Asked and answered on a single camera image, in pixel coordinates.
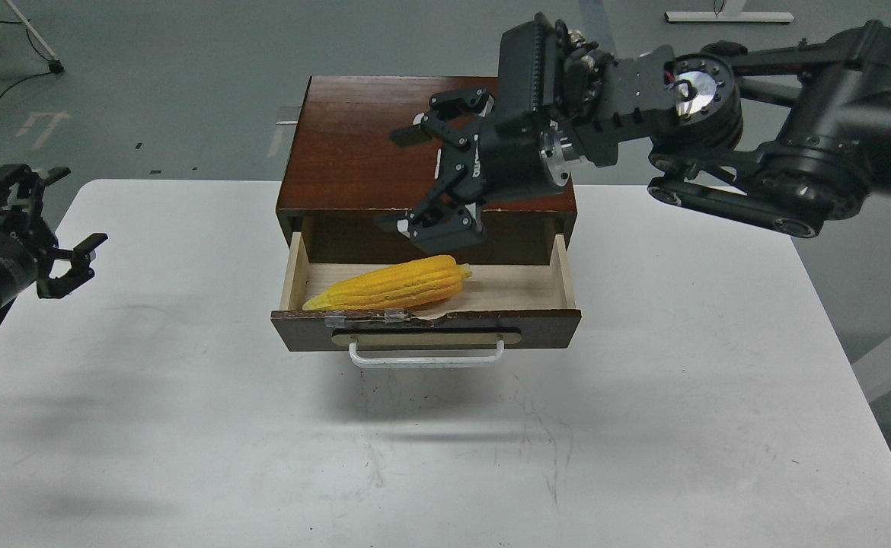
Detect dark wooden drawer cabinet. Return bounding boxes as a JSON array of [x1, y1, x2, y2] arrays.
[[276, 75, 577, 265]]

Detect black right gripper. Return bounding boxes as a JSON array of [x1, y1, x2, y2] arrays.
[[375, 86, 567, 254]]

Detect white table base foot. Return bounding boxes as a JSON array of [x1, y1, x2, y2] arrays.
[[664, 1, 796, 24]]

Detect yellow plastic corn cob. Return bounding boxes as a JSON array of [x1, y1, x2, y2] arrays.
[[302, 254, 472, 310]]

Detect white stand leg with caster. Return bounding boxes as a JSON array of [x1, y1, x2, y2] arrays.
[[0, 0, 65, 75]]

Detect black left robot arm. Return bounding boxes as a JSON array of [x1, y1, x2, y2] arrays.
[[0, 164, 107, 326]]

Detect wooden drawer with white handle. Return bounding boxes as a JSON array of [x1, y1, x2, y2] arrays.
[[270, 233, 581, 352]]

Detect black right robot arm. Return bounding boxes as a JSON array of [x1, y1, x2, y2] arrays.
[[375, 14, 891, 254]]

